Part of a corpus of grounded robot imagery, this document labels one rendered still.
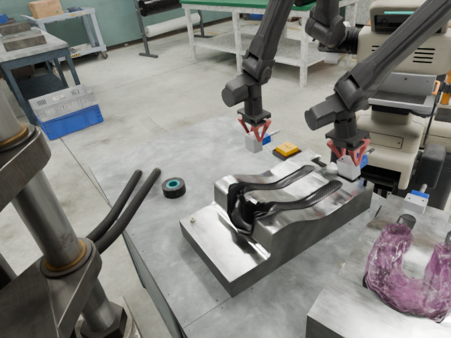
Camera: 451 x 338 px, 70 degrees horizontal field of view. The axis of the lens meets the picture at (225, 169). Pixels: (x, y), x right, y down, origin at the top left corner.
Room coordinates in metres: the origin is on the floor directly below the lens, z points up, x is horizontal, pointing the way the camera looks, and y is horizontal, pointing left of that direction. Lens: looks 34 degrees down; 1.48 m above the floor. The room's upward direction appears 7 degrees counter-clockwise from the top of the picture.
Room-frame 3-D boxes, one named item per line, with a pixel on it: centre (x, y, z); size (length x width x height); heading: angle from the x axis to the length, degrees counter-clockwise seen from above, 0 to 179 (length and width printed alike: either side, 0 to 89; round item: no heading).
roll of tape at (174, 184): (0.90, 0.18, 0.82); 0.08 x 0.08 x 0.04
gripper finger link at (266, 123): (0.94, -0.12, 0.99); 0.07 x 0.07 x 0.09; 30
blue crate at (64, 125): (3.43, 1.66, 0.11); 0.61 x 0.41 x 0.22; 123
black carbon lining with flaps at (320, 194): (0.69, -0.15, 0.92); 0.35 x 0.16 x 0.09; 119
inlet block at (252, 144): (0.97, -0.15, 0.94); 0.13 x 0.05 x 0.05; 119
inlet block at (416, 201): (0.67, -0.52, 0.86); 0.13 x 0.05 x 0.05; 137
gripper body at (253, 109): (0.95, -0.11, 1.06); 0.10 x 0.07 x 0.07; 30
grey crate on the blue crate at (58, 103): (3.43, 1.66, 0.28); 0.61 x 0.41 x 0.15; 123
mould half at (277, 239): (0.70, -0.13, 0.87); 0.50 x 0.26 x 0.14; 119
